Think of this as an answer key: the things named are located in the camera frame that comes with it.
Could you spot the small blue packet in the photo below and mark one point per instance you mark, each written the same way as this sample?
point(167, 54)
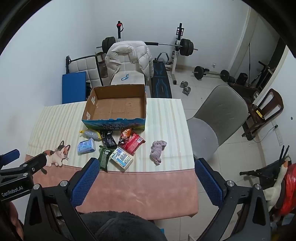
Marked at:
point(124, 77)

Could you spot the small yellow object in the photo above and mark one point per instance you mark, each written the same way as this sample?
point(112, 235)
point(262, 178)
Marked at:
point(259, 114)

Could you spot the white goose plush toy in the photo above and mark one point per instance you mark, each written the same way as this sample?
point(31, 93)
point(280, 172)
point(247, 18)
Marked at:
point(272, 192)

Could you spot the person's black fleece clothing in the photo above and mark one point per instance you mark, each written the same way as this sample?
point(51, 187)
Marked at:
point(122, 227)

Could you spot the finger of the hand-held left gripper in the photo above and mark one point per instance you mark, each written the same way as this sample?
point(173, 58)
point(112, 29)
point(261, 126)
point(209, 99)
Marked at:
point(34, 163)
point(10, 156)

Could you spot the red snack packet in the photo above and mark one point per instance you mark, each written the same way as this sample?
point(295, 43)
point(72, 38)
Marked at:
point(133, 143)

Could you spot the black plate barbell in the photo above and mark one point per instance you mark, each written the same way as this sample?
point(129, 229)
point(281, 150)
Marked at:
point(186, 47)

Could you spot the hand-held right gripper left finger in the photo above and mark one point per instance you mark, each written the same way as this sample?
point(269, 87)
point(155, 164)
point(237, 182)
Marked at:
point(84, 183)

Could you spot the blue foam mat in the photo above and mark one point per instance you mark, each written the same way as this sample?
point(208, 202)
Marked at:
point(74, 88)

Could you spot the blue tissue packet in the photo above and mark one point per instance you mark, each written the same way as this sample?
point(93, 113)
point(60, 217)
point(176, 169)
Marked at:
point(86, 146)

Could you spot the dark wooden bench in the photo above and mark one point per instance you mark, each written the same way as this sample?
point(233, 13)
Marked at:
point(242, 91)

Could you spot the white barbell rack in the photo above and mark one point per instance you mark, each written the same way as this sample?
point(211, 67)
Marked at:
point(178, 34)

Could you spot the striped pink-bordered tablecloth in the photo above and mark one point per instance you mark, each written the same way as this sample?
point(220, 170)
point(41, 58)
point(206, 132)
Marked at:
point(161, 115)

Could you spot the black snack packet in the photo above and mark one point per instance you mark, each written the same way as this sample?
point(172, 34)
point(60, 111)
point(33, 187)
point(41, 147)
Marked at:
point(108, 140)

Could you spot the red bag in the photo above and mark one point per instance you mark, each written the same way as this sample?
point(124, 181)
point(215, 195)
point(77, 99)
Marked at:
point(290, 190)

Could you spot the white and blue packet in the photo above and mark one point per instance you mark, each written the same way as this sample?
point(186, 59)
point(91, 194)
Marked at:
point(121, 158)

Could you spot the yellow mesh scrubber packet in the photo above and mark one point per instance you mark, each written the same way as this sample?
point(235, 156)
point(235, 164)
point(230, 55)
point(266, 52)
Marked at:
point(91, 134)

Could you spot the short floor barbell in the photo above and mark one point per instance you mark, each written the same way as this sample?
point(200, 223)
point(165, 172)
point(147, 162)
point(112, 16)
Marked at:
point(198, 71)

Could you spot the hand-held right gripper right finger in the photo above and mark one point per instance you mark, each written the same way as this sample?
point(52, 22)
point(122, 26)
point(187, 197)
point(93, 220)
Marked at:
point(209, 185)

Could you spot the orange snack packet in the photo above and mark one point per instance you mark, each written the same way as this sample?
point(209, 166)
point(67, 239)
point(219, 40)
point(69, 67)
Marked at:
point(126, 134)

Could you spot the white quilted chair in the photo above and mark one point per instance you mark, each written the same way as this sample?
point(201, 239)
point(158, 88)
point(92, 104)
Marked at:
point(81, 64)

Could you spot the green snack packet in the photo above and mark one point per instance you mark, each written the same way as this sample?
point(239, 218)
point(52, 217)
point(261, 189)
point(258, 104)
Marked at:
point(104, 157)

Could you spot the dark wooden chair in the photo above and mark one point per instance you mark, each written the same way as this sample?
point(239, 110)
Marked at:
point(275, 99)

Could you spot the black bag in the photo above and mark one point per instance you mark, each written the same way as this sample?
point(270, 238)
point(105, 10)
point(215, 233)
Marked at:
point(241, 78)

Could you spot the brown water bottle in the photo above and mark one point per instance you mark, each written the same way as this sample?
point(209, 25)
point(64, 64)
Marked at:
point(103, 67)

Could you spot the chrome dumbbell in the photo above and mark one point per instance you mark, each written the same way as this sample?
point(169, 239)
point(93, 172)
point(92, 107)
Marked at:
point(183, 83)
point(187, 90)

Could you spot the white puffer jacket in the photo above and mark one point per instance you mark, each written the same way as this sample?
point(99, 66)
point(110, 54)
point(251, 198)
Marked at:
point(129, 53)

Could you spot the grey shell chair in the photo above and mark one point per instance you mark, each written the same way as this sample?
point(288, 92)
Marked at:
point(219, 111)

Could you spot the printed cardboard box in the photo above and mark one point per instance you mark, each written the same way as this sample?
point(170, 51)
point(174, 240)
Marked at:
point(115, 107)

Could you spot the black and blue weight bench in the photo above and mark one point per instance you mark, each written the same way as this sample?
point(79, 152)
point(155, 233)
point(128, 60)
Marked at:
point(161, 83)

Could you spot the long dark pole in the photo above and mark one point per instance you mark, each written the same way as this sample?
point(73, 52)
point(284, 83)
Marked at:
point(249, 60)

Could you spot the person's left forearm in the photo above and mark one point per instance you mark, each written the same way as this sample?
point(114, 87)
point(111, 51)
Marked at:
point(17, 222)

